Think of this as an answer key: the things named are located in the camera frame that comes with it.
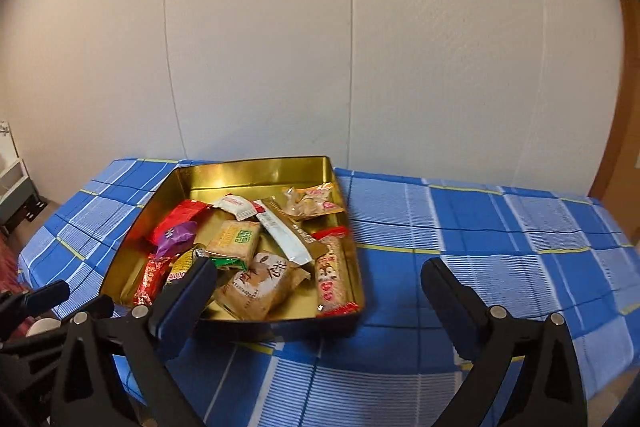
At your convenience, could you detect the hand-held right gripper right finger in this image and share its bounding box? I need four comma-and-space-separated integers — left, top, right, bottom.
421, 257, 588, 427

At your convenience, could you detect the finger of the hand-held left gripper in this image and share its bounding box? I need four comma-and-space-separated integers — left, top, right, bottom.
0, 294, 115, 355
0, 279, 71, 319

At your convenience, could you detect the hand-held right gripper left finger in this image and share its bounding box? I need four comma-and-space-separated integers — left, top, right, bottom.
50, 258, 218, 427

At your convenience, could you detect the yellow snack packet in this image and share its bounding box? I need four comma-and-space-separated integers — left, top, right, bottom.
165, 244, 206, 288

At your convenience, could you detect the red gold candy packet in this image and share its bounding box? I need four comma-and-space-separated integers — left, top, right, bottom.
132, 254, 173, 306

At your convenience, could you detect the purple snack packet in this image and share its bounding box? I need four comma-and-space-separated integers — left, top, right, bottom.
155, 221, 199, 259

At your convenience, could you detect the brown pastry packet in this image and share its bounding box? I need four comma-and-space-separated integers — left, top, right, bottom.
215, 252, 311, 322

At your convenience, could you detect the green cracker packet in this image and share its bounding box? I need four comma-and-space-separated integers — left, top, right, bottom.
204, 220, 262, 260

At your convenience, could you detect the plain red snack packet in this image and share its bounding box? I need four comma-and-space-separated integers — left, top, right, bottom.
148, 199, 213, 245

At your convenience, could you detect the small white red packet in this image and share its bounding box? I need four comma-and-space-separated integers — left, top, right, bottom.
212, 194, 266, 214

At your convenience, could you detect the squirrel-print cereal bar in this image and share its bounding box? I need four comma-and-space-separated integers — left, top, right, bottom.
311, 228, 361, 318

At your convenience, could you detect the white brown stick sachet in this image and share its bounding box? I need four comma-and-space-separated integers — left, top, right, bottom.
260, 199, 328, 267

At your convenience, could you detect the gold-lined dark tin box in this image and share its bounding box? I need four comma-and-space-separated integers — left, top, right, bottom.
100, 156, 366, 342

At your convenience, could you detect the clear orange-edged snack packet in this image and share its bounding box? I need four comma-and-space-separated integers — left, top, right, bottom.
282, 182, 346, 220

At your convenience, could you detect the dark red cloth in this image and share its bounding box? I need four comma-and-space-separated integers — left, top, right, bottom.
0, 234, 23, 295

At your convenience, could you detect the blue plaid tablecloth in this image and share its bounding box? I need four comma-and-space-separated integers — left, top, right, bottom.
17, 158, 640, 427

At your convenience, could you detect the white grey shelf unit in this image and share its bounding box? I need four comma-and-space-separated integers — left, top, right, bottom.
0, 121, 48, 235

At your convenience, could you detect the wooden door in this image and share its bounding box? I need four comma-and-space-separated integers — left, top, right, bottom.
590, 0, 640, 208

